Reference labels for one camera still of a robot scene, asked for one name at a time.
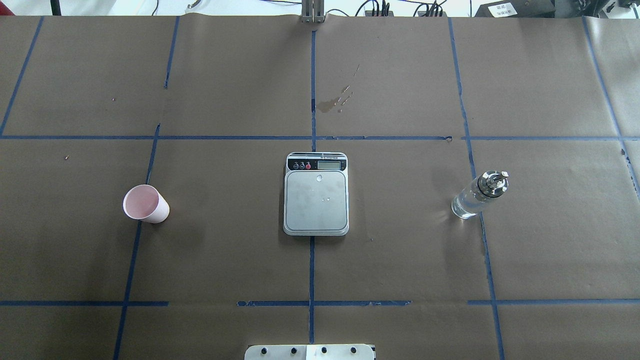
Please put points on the glass sauce bottle metal spout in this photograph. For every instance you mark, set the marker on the glass sauce bottle metal spout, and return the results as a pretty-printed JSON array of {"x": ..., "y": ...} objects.
[{"x": 483, "y": 190}]

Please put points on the pink paper cup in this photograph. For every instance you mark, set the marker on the pink paper cup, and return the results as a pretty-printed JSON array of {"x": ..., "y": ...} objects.
[{"x": 144, "y": 203}]

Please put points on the digital kitchen scale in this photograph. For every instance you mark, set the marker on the digital kitchen scale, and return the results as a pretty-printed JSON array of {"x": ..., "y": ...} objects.
[{"x": 316, "y": 194}]

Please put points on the aluminium frame post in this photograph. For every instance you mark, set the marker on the aluminium frame post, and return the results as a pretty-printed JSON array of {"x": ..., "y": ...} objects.
[{"x": 313, "y": 11}]

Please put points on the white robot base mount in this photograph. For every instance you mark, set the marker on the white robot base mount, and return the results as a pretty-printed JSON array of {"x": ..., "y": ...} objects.
[{"x": 348, "y": 351}]

